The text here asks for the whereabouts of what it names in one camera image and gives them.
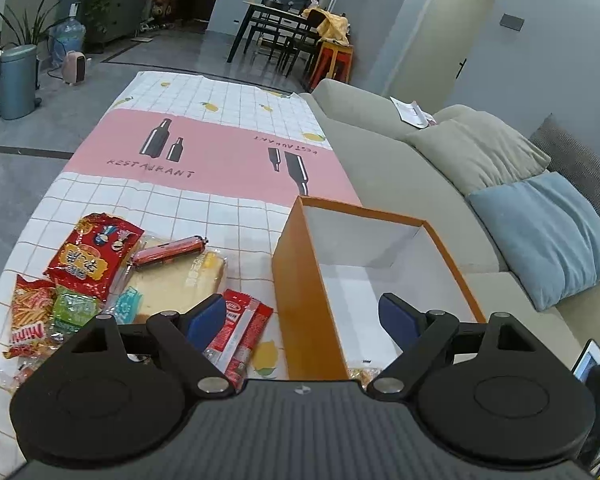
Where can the orange cardboard box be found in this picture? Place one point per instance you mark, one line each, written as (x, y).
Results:
(305, 305)

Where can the grey cushion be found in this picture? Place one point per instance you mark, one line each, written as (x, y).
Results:
(580, 165)

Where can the cream door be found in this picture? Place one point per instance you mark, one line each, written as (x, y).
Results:
(445, 25)

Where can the laptop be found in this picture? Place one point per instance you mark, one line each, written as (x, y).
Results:
(589, 360)

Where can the green snack packet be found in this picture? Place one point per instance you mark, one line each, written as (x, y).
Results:
(72, 310)

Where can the beige cushion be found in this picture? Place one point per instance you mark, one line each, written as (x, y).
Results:
(480, 150)

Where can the orange stool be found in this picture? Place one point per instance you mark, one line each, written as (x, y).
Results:
(332, 62)

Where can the potted long-leaf plant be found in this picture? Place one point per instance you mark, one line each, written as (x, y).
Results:
(27, 27)

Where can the single red sausage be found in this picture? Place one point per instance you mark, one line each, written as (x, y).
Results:
(170, 250)

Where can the blue-grey pedal bin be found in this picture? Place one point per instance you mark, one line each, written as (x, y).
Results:
(17, 85)

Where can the paper booklet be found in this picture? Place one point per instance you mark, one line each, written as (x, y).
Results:
(412, 110)

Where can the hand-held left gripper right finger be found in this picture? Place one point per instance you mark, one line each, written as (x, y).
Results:
(399, 322)

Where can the pink space heater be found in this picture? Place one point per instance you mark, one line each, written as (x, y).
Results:
(75, 67)

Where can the large red snack packet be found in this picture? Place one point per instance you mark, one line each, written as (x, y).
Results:
(90, 255)

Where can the orange stick snack packet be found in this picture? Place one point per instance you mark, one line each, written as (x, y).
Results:
(27, 310)

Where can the yellow cloth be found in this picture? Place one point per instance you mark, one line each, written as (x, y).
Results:
(332, 24)

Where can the blue water jug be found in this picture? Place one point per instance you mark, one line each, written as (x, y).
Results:
(69, 35)

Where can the dark dining chair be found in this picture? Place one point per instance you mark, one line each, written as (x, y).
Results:
(272, 32)
(300, 42)

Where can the red sausage multipack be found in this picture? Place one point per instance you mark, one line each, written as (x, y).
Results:
(245, 325)

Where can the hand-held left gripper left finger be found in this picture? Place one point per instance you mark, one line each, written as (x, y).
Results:
(207, 321)

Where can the sliced bread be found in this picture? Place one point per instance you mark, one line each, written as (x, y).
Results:
(175, 285)

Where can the dark dining table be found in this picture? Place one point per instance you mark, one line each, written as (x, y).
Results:
(267, 9)

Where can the beige sofa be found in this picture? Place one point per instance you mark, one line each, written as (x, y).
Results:
(380, 160)

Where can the dark green cabinet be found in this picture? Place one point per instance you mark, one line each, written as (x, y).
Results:
(125, 2)

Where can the light blue cushion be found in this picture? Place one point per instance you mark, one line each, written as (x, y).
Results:
(545, 235)

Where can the clear pastry packet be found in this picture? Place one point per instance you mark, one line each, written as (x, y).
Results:
(364, 375)

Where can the grey wall switch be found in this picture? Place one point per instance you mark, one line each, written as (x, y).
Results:
(511, 21)

